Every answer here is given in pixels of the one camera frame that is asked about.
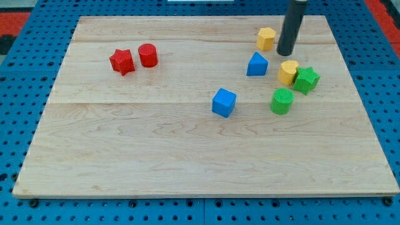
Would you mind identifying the wooden board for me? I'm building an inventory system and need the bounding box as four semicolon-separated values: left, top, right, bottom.
12;16;399;199

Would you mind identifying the blue cube block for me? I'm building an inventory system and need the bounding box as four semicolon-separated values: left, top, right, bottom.
212;88;237;118

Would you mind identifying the green star block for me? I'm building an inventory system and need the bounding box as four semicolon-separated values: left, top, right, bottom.
293;67;320;95

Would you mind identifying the yellow heart block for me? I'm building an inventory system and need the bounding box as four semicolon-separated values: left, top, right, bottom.
277;60;299;86

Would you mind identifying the red cylinder block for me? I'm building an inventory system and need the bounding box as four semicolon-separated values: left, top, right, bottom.
138;43;158;68

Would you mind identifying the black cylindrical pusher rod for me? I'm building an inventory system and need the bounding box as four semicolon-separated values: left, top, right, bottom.
276;0;308;56

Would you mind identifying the red star block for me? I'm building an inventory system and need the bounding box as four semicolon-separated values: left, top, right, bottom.
109;49;136;76

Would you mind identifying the green cylinder block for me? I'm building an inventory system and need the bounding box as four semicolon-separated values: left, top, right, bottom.
270;88;294;115

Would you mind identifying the yellow hexagon block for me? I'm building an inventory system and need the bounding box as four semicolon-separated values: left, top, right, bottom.
256;27;276;51

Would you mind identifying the blue triangle block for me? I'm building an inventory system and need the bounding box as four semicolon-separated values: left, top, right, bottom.
246;52;269;76

